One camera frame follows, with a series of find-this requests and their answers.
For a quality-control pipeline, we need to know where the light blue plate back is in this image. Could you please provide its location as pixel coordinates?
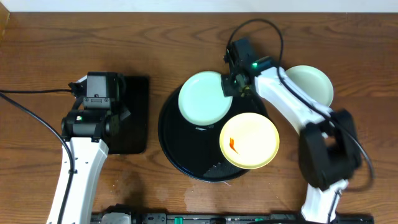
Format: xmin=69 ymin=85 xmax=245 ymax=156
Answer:
xmin=178 ymin=71 xmax=233 ymax=126

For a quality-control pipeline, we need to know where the light blue plate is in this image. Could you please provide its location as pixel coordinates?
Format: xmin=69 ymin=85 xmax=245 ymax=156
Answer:
xmin=286 ymin=65 xmax=334 ymax=106
xmin=178 ymin=71 xmax=233 ymax=126

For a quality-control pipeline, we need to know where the yellow plate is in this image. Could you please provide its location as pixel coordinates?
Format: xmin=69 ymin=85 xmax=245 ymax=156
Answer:
xmin=219 ymin=113 xmax=280 ymax=169

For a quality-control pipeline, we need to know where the light blue plate front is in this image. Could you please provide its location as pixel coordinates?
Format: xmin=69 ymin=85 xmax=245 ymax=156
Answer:
xmin=286 ymin=65 xmax=334 ymax=106

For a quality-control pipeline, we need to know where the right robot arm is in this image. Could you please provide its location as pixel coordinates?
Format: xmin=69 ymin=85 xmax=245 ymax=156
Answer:
xmin=221 ymin=57 xmax=362 ymax=223

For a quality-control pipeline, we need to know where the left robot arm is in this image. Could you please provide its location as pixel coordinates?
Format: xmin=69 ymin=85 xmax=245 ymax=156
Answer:
xmin=47 ymin=96 xmax=129 ymax=223

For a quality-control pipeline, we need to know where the rectangular black tray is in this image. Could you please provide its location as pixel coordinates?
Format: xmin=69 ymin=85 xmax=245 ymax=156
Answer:
xmin=107 ymin=76 xmax=149 ymax=154

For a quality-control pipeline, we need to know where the round black tray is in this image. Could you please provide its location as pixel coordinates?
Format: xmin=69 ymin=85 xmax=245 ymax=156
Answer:
xmin=158 ymin=87 xmax=268 ymax=182

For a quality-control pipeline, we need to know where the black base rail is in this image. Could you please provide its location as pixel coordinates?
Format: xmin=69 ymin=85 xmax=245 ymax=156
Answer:
xmin=91 ymin=203 xmax=376 ymax=224

